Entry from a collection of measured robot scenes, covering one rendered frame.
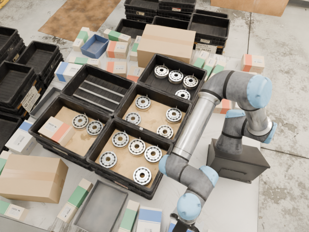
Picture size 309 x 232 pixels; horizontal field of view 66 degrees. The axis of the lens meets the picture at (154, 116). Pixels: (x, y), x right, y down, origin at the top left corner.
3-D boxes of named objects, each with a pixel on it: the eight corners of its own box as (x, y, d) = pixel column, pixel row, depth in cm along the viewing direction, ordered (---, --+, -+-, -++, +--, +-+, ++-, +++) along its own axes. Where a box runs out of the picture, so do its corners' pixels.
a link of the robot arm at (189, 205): (207, 199, 76) (193, 223, 73) (204, 206, 85) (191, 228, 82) (185, 185, 79) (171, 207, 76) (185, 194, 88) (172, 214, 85)
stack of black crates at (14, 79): (26, 90, 251) (3, 60, 213) (52, 96, 248) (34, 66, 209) (4, 123, 231) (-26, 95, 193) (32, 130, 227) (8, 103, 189)
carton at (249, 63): (260, 62, 198) (264, 56, 192) (260, 73, 192) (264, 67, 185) (240, 60, 199) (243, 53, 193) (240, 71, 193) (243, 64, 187)
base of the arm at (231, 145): (241, 148, 142) (246, 132, 139) (241, 157, 128) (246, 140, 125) (216, 141, 146) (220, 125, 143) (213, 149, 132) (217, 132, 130)
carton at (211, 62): (204, 85, 185) (205, 80, 180) (197, 82, 187) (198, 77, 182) (214, 65, 197) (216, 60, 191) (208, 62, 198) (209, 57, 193)
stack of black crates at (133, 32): (154, 39, 293) (154, 23, 273) (148, 56, 278) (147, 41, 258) (123, 34, 298) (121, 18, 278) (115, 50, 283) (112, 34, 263)
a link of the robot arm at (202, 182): (191, 157, 88) (175, 182, 84) (219, 170, 82) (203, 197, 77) (195, 167, 94) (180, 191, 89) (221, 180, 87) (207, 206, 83)
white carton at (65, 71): (58, 80, 187) (54, 72, 180) (64, 69, 193) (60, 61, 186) (82, 84, 185) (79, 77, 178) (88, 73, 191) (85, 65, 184)
